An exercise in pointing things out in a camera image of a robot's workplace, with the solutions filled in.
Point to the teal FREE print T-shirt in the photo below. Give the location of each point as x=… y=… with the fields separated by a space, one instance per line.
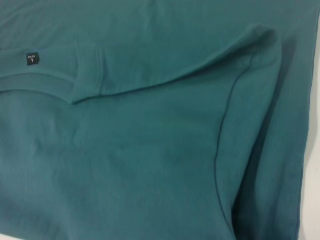
x=150 y=137

